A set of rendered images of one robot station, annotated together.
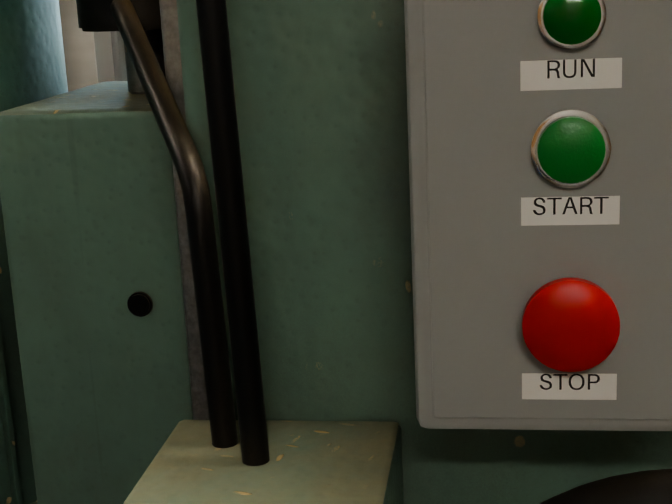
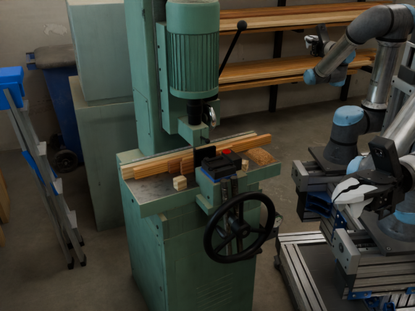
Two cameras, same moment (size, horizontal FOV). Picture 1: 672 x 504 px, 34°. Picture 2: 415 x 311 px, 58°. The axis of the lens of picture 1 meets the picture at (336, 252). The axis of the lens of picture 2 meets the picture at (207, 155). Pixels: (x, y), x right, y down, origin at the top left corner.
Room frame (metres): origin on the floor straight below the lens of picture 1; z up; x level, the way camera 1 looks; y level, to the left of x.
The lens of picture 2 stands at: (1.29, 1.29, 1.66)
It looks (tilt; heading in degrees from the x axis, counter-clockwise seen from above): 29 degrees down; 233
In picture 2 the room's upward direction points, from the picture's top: straight up
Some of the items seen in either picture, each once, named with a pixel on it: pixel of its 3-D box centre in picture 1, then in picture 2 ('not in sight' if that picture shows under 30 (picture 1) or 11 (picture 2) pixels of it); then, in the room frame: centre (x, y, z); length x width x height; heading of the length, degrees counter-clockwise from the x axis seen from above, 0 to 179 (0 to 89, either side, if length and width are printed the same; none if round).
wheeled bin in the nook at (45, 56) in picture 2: not in sight; (79, 106); (0.39, -1.73, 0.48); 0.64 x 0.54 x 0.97; 167
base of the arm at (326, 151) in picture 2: not in sight; (341, 147); (-0.09, 0.46, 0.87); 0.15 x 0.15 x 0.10
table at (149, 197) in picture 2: not in sight; (209, 181); (0.56, 0.33, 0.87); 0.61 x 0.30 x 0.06; 172
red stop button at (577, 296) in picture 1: (570, 325); not in sight; (0.33, -0.07, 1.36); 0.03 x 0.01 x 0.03; 82
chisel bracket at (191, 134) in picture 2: not in sight; (192, 131); (0.55, 0.20, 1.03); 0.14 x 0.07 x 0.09; 82
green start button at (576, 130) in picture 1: (571, 150); not in sight; (0.33, -0.07, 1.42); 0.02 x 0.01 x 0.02; 82
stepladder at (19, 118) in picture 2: not in sight; (42, 176); (0.99, -0.60, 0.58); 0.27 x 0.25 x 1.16; 164
